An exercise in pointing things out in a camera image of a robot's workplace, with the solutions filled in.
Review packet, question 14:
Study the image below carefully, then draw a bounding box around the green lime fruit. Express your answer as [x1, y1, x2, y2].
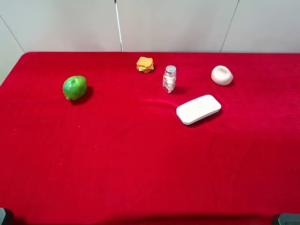
[62, 75, 88, 100]

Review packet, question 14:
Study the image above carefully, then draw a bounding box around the black object bottom right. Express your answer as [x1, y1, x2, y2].
[272, 213, 300, 225]

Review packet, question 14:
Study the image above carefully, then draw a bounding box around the black object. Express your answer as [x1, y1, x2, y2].
[0, 208, 14, 225]
[272, 213, 300, 225]

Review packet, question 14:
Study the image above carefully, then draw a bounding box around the black object bottom left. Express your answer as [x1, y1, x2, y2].
[0, 208, 14, 225]

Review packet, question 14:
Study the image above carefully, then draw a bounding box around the clear candy jar silver lid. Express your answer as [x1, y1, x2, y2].
[163, 65, 177, 93]

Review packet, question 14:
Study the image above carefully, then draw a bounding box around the white rectangular box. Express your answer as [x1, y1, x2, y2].
[176, 95, 221, 125]

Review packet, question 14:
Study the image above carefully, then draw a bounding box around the toy sandwich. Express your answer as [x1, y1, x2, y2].
[136, 57, 154, 73]

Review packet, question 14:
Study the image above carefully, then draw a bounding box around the pink round bowl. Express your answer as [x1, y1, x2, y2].
[211, 65, 233, 86]

